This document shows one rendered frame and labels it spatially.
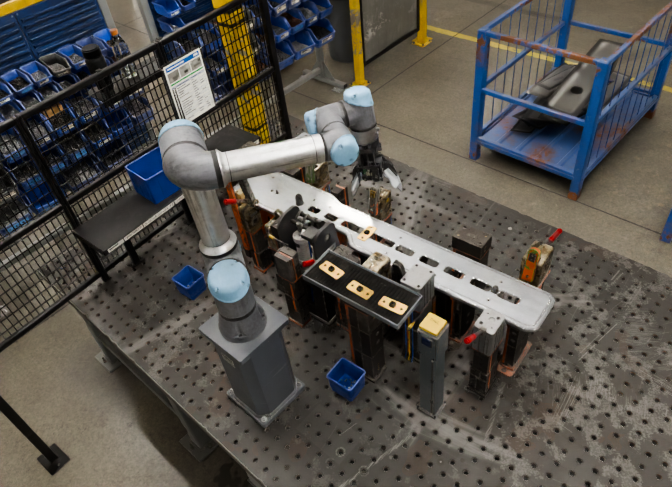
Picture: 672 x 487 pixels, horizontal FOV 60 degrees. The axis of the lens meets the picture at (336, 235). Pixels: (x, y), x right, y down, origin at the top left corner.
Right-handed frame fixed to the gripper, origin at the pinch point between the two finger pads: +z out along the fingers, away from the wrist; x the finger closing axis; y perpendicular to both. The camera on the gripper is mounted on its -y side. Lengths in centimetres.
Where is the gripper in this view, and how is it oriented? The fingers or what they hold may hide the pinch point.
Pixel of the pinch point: (377, 192)
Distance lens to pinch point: 181.1
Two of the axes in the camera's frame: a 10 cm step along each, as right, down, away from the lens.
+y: -1.4, 6.3, -7.7
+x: 9.7, -0.7, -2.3
